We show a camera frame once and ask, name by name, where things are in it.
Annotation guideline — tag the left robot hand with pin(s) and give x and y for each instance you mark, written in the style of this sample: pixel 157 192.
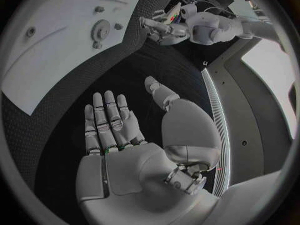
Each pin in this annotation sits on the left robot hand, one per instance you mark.
pixel 161 28

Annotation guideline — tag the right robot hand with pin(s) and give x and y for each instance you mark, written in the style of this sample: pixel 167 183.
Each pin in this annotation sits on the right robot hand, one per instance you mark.
pixel 131 172

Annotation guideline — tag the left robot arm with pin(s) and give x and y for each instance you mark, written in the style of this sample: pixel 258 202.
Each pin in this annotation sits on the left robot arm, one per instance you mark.
pixel 211 28

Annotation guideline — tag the white task board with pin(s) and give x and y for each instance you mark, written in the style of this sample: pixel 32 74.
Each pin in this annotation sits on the white task board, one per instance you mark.
pixel 54 60

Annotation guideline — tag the grey peg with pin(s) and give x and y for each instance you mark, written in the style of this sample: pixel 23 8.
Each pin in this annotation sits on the grey peg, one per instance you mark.
pixel 99 9
pixel 97 45
pixel 118 26

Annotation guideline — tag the grey gear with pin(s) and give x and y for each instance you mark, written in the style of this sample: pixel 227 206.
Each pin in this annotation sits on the grey gear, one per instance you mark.
pixel 101 30

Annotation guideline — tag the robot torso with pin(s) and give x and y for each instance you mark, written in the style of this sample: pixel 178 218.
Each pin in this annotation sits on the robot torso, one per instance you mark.
pixel 236 106

